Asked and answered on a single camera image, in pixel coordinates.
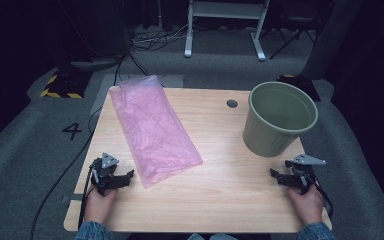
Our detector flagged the dark grey curtain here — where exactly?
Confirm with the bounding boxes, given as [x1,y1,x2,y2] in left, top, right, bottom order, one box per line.
[300,0,364,81]

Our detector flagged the large black case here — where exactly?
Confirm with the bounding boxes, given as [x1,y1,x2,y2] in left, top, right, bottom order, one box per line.
[58,0,132,65]

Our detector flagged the small metal table bracket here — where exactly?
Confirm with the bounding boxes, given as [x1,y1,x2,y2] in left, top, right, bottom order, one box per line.
[61,193,84,204]

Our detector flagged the bundle of floor cables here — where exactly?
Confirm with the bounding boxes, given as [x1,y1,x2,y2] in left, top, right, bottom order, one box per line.
[126,18,196,54]

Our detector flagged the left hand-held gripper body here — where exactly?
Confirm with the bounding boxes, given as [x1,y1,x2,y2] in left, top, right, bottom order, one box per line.
[89,152,120,197]

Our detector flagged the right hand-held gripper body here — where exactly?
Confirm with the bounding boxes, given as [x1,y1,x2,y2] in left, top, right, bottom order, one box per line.
[284,153,327,196]

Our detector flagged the person's legs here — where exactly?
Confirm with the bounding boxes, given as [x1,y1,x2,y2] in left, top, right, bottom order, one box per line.
[187,232,240,240]

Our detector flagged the person's left hand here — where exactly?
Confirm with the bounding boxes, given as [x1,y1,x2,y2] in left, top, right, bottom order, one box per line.
[83,186,119,225]

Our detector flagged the green plastic bin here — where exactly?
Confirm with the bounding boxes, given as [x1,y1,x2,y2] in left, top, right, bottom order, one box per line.
[242,81,319,158]

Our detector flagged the person's right hand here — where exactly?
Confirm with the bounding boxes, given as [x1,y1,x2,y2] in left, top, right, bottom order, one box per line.
[287,184,325,227]

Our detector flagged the hand-held gripper cable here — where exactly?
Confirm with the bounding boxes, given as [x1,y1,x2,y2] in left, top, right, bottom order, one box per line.
[308,178,335,220]
[77,164,98,230]

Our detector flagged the black tripod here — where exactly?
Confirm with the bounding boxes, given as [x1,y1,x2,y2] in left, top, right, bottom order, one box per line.
[268,18,318,61]

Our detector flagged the black yellow striped base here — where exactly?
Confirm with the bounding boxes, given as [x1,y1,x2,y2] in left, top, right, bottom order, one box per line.
[276,73,322,103]
[39,68,93,100]

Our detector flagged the right hand-held gripper cable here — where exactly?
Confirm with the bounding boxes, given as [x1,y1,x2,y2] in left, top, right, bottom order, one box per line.
[308,178,335,220]

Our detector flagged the pink plastic bag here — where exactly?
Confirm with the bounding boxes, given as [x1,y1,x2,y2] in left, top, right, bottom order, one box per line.
[109,74,204,189]

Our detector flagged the long black floor cable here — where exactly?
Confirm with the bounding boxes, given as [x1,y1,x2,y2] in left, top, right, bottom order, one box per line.
[29,105,105,240]

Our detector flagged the white metal stand frame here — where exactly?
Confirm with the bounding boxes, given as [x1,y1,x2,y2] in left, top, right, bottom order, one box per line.
[183,0,270,62]

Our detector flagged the left hand-held gripper cable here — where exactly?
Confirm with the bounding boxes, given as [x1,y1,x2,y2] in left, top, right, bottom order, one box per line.
[77,164,98,230]

